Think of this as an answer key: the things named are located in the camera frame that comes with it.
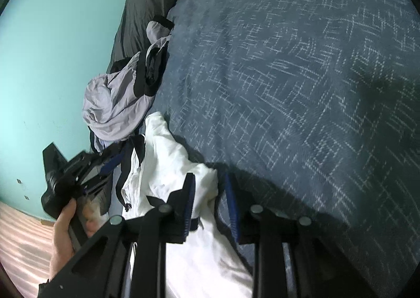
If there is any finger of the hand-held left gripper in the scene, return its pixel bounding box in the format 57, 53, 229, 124
93, 148, 125, 177
81, 176, 114, 215

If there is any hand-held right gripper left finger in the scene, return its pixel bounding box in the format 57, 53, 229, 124
36, 172, 196, 298

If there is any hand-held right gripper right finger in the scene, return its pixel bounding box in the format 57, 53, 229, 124
224, 172, 378, 298

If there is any white polo shirt black trim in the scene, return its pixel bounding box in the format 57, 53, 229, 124
113, 111, 255, 298

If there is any person's left hand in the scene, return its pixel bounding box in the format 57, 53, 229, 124
49, 199, 109, 281

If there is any light blue shirt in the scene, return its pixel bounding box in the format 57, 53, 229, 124
90, 130, 112, 154

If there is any lavender grey jacket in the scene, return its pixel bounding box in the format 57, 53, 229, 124
81, 16, 174, 142

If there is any dark grey pillow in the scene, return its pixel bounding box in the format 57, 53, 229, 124
107, 0, 197, 73

